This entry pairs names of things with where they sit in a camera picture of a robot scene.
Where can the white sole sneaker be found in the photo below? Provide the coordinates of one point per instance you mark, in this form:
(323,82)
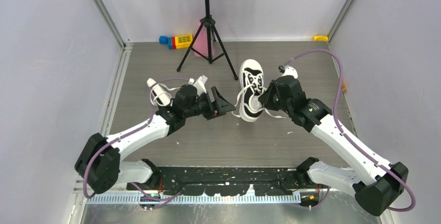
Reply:
(159,93)

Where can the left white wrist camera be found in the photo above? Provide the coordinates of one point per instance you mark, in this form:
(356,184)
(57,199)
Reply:
(199,84)

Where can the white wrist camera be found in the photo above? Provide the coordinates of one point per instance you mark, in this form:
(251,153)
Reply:
(288,71)
(199,84)

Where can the yellow corner piece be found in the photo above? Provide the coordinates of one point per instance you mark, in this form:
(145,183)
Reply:
(320,38)

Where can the small wooden block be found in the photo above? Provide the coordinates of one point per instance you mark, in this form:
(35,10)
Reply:
(343,87)

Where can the black white sneaker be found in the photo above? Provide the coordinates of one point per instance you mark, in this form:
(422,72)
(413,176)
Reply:
(252,86)

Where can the pink foam block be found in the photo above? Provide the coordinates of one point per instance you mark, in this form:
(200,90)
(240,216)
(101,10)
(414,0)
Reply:
(200,43)

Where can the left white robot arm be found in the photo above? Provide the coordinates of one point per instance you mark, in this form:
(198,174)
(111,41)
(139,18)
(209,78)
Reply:
(101,163)

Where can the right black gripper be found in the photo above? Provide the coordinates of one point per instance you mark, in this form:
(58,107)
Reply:
(265,99)

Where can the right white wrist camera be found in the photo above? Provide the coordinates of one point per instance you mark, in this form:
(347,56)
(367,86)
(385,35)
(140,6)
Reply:
(288,71)

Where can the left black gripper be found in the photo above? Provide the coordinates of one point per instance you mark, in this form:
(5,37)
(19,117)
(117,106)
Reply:
(221,106)

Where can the colourful toy block phone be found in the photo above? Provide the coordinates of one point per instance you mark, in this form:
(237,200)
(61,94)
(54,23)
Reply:
(176,42)

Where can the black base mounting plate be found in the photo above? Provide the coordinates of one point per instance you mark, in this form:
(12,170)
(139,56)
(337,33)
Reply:
(228,181)

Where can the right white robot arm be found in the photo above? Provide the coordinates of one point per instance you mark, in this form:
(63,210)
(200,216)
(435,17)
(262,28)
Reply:
(374,182)

